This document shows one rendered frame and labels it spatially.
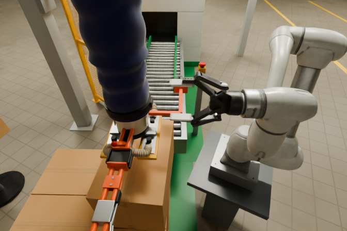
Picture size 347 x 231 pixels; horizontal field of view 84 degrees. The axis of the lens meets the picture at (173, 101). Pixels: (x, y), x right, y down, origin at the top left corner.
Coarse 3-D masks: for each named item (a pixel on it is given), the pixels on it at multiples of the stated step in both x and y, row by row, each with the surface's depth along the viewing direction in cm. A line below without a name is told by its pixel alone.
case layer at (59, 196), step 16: (64, 160) 161; (80, 160) 161; (96, 160) 161; (48, 176) 150; (64, 176) 150; (80, 176) 150; (32, 192) 141; (48, 192) 141; (64, 192) 141; (80, 192) 141; (32, 208) 132; (48, 208) 132; (64, 208) 132; (80, 208) 132; (16, 224) 125; (32, 224) 125; (48, 224) 125; (64, 224) 125; (80, 224) 125
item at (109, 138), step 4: (112, 124) 114; (108, 136) 107; (112, 136) 104; (116, 136) 107; (108, 140) 105; (112, 140) 103; (116, 140) 104; (104, 144) 103; (100, 156) 98; (104, 156) 98
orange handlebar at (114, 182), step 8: (152, 112) 105; (160, 112) 105; (168, 112) 104; (176, 112) 104; (120, 136) 92; (128, 136) 92; (128, 144) 88; (112, 168) 79; (120, 168) 79; (112, 176) 76; (120, 176) 76; (104, 184) 74; (112, 184) 74; (120, 184) 75; (104, 192) 72; (112, 200) 69; (96, 224) 64; (104, 224) 64
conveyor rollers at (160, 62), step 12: (156, 48) 331; (168, 48) 330; (156, 60) 296; (168, 60) 295; (156, 72) 268; (168, 72) 268; (156, 84) 247; (168, 84) 247; (156, 96) 227; (168, 96) 226; (168, 108) 212; (180, 132) 185
